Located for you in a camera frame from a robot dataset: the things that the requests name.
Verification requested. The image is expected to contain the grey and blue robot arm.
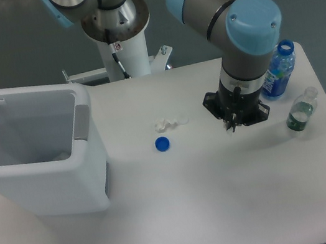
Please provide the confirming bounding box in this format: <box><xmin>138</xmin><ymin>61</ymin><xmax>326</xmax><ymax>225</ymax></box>
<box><xmin>41</xmin><ymin>0</ymin><xmax>282</xmax><ymax>130</ymax></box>

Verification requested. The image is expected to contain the blue bottle cap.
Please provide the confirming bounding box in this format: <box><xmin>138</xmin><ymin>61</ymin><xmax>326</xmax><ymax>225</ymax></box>
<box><xmin>154</xmin><ymin>136</ymin><xmax>170</xmax><ymax>153</ymax></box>

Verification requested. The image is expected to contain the white open trash bin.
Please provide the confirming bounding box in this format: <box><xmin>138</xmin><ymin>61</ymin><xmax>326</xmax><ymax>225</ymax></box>
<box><xmin>0</xmin><ymin>83</ymin><xmax>109</xmax><ymax>216</ymax></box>

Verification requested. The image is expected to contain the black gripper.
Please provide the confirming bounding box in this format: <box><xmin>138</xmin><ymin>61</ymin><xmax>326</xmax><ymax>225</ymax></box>
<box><xmin>202</xmin><ymin>82</ymin><xmax>270</xmax><ymax>132</ymax></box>

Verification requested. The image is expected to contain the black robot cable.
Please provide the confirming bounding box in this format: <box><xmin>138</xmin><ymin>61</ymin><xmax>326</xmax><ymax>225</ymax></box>
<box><xmin>91</xmin><ymin>0</ymin><xmax>133</xmax><ymax>83</ymax></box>

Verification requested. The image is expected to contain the clear bottle with green label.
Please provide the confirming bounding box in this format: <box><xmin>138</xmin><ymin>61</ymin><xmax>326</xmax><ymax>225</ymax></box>
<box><xmin>286</xmin><ymin>87</ymin><xmax>318</xmax><ymax>132</ymax></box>

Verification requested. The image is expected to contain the blue labelled plastic bottle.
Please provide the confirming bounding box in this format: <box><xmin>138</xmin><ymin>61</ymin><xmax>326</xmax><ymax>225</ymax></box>
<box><xmin>261</xmin><ymin>39</ymin><xmax>296</xmax><ymax>101</ymax></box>

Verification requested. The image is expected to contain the crumpled white paper ball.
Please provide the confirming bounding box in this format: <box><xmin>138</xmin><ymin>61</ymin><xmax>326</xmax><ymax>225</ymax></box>
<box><xmin>154</xmin><ymin>118</ymin><xmax>181</xmax><ymax>133</ymax></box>

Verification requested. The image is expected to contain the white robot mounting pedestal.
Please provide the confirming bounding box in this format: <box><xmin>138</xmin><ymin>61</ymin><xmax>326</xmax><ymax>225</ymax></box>
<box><xmin>62</xmin><ymin>31</ymin><xmax>173</xmax><ymax>85</ymax></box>

